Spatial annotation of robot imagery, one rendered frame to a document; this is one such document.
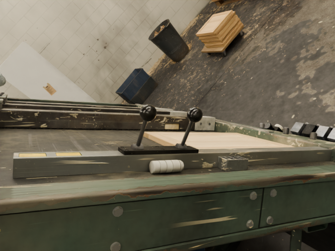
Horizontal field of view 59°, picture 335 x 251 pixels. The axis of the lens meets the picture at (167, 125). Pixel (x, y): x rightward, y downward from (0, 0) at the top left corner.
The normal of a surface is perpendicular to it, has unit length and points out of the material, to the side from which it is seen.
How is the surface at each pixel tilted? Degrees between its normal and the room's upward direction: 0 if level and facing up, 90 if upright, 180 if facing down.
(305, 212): 90
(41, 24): 90
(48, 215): 90
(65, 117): 90
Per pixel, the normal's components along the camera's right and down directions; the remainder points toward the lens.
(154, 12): 0.39, 0.21
